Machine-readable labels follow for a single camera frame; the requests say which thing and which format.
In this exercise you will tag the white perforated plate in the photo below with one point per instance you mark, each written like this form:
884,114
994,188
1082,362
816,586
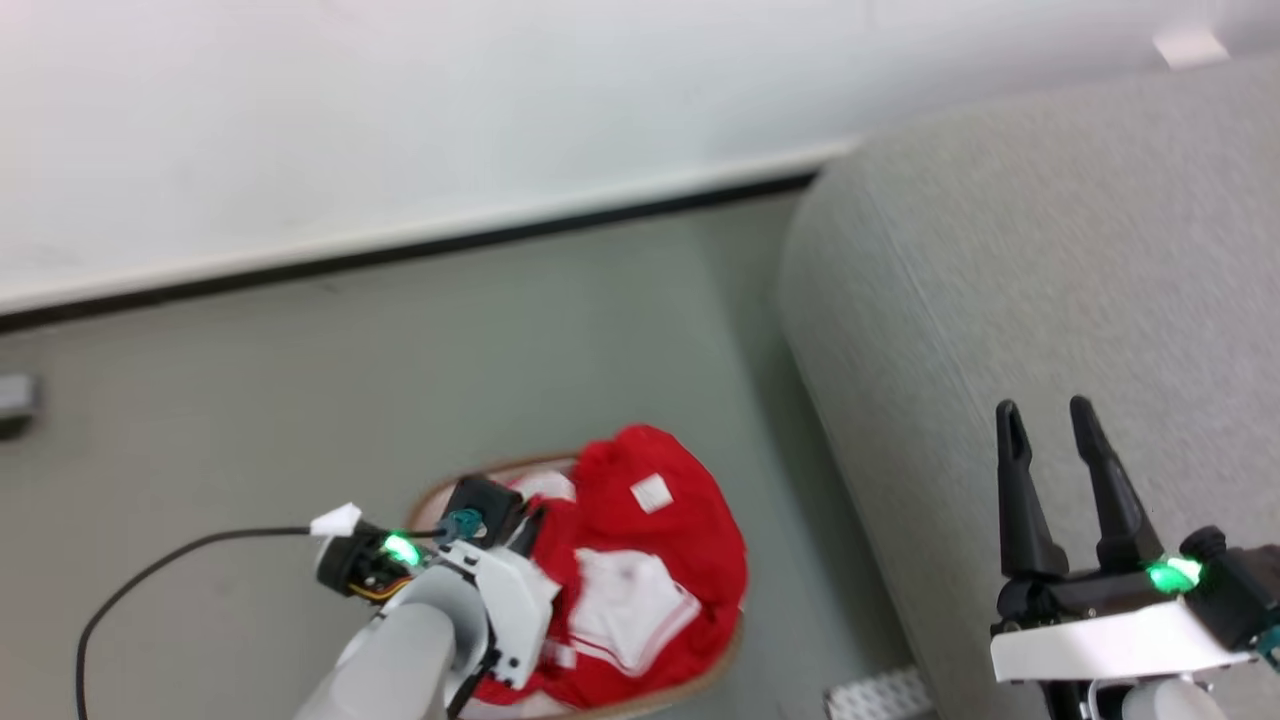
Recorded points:
880,697

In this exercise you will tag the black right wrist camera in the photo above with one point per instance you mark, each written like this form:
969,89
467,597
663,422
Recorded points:
1235,590

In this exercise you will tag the grey fabric sofa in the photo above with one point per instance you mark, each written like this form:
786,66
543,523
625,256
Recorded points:
1000,250

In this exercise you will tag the cream laundry basket brown rim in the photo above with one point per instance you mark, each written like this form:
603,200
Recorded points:
716,675

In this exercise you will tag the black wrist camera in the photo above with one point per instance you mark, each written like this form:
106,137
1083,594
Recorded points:
490,500
1235,590

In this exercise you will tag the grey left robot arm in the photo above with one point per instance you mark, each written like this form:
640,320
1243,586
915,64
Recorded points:
400,660

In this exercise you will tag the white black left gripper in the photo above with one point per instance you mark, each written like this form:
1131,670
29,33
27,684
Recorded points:
515,600

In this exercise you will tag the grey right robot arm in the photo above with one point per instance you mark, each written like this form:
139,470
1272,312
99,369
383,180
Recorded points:
1170,705

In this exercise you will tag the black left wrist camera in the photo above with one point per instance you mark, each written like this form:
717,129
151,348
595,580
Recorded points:
490,500

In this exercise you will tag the white and black baseboard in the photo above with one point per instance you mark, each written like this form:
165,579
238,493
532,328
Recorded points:
400,245

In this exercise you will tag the red and white garment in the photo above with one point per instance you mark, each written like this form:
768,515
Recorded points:
690,540

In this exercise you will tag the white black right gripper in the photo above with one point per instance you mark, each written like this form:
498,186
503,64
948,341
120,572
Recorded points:
1100,640

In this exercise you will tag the grey metal frame post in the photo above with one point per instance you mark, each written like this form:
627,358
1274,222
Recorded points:
15,400

